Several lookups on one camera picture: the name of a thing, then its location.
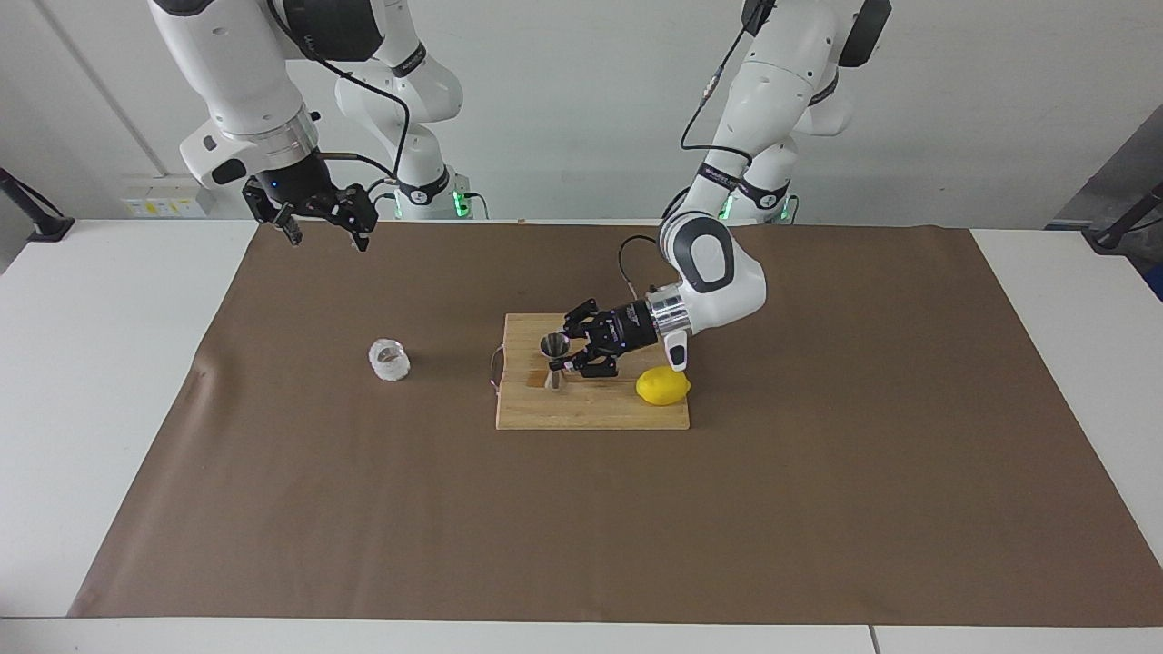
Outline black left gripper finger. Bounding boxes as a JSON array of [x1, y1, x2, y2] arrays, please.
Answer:
[[562, 297, 607, 335], [550, 348, 621, 380]]

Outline steel double jigger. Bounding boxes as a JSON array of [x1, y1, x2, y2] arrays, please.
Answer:
[[540, 332, 573, 393]]

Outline clear textured glass cup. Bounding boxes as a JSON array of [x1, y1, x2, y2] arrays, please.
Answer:
[[368, 338, 412, 383]]

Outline yellow lemon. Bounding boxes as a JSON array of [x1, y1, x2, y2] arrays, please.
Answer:
[[634, 365, 692, 407]]

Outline brown paper table mat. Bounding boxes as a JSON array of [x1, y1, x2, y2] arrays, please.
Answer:
[[68, 221, 1163, 628]]

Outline dark grey panel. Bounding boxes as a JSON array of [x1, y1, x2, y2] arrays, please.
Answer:
[[1045, 104, 1163, 230]]

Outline wooden cutting board, metal handle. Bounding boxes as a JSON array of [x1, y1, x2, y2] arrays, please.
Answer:
[[488, 312, 691, 431]]

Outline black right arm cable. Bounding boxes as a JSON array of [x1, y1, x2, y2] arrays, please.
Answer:
[[266, 0, 412, 183]]

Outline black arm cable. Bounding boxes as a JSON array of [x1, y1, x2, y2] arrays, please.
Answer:
[[618, 0, 769, 296], [266, 0, 412, 183]]

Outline white wall socket box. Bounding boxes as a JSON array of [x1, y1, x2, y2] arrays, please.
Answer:
[[121, 175, 214, 219]]

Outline black camera stand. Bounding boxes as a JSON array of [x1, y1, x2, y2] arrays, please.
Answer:
[[1093, 182, 1163, 253], [0, 168, 75, 243]]

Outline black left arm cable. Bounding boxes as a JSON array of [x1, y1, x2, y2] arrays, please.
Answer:
[[618, 0, 769, 296]]

